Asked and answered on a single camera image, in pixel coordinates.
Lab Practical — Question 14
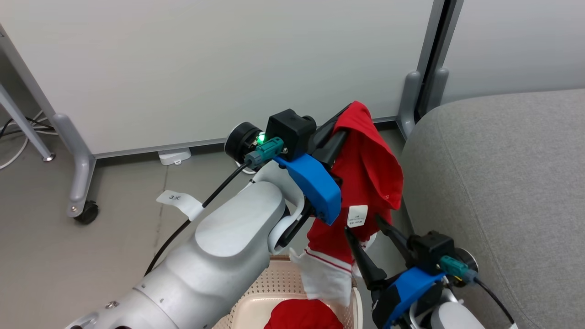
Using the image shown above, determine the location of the teal left cable connector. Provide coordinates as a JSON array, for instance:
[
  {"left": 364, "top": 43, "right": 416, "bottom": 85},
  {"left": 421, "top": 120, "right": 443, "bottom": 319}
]
[{"left": 245, "top": 137, "right": 285, "bottom": 168}]

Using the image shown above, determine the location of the narrow white partition panel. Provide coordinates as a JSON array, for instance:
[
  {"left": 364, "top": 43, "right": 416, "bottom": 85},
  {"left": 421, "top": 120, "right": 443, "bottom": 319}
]
[{"left": 440, "top": 0, "right": 585, "bottom": 105}]

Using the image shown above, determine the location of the red garment with white cuffs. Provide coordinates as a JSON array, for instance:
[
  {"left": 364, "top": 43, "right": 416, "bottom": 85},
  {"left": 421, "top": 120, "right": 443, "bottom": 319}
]
[{"left": 289, "top": 101, "right": 404, "bottom": 308}]

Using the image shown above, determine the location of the white paper cable tag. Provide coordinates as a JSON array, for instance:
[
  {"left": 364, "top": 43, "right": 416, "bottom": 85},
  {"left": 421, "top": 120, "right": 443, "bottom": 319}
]
[{"left": 156, "top": 189, "right": 204, "bottom": 223}]

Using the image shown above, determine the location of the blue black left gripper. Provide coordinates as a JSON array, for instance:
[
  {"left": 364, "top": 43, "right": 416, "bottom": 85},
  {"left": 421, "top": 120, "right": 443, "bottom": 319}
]
[{"left": 273, "top": 105, "right": 356, "bottom": 226}]

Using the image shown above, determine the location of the grey partition foot with caster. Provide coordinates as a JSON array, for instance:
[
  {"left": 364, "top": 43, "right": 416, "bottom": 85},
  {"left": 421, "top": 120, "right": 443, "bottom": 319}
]
[{"left": 51, "top": 113, "right": 97, "bottom": 218}]

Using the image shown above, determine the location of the cream perforated laundry basket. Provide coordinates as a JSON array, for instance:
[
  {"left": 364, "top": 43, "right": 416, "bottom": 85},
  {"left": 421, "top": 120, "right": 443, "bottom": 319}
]
[{"left": 213, "top": 255, "right": 364, "bottom": 329}]

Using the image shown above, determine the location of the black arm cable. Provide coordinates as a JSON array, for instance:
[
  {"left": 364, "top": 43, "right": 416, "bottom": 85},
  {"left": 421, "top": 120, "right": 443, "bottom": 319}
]
[
  {"left": 144, "top": 160, "right": 252, "bottom": 277},
  {"left": 473, "top": 276, "right": 517, "bottom": 328}
]

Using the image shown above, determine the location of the black caster wheel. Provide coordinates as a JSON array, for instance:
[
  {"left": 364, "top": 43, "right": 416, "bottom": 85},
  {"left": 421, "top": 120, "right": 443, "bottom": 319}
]
[{"left": 74, "top": 200, "right": 99, "bottom": 225}]

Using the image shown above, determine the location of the grey metal table leg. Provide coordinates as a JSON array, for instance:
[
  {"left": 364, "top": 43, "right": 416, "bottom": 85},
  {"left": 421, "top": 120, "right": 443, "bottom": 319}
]
[{"left": 0, "top": 81, "right": 57, "bottom": 163}]

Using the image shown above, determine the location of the white power adapter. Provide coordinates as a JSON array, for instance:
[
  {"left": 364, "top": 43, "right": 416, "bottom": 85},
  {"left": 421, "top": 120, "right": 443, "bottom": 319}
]
[{"left": 157, "top": 147, "right": 193, "bottom": 166}]

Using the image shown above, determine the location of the white floor cable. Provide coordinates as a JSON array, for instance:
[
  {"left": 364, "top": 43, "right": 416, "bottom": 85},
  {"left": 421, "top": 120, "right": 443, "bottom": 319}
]
[{"left": 0, "top": 111, "right": 59, "bottom": 170}]

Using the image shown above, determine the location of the wide white partition panel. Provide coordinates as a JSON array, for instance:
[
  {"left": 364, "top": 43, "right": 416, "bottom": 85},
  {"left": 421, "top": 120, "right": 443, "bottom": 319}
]
[{"left": 0, "top": 0, "right": 447, "bottom": 159}]

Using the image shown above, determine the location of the teal right cable connector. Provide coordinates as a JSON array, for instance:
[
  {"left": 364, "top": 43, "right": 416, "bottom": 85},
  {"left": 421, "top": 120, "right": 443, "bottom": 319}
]
[{"left": 439, "top": 255, "right": 472, "bottom": 281}]

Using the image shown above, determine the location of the black floor cable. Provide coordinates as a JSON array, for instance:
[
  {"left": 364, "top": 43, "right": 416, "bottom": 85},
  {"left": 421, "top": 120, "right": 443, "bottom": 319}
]
[{"left": 0, "top": 116, "right": 56, "bottom": 138}]

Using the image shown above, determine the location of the plain red garment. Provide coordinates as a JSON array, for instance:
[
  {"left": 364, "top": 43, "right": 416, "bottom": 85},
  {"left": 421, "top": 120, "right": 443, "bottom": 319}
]
[{"left": 264, "top": 299, "right": 345, "bottom": 329}]

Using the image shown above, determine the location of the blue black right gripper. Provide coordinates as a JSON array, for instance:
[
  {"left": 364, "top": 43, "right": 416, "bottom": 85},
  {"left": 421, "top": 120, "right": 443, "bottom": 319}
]
[{"left": 343, "top": 214, "right": 447, "bottom": 329}]

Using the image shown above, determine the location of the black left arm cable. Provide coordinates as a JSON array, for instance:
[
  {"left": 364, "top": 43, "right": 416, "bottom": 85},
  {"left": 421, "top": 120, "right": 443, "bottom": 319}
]
[{"left": 144, "top": 160, "right": 252, "bottom": 277}]

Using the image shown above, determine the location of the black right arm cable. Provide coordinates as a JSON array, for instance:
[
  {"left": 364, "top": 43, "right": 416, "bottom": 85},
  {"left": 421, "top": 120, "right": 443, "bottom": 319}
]
[{"left": 473, "top": 276, "right": 517, "bottom": 328}]

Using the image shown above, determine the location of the teal cable connector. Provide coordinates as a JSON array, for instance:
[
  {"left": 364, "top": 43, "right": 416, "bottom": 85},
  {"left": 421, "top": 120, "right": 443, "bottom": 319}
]
[
  {"left": 439, "top": 255, "right": 472, "bottom": 281},
  {"left": 245, "top": 137, "right": 285, "bottom": 168}
]

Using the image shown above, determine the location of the grey fabric sofa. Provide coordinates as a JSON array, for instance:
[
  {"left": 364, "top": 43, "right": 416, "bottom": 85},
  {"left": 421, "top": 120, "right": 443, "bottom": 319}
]
[{"left": 401, "top": 89, "right": 585, "bottom": 329}]

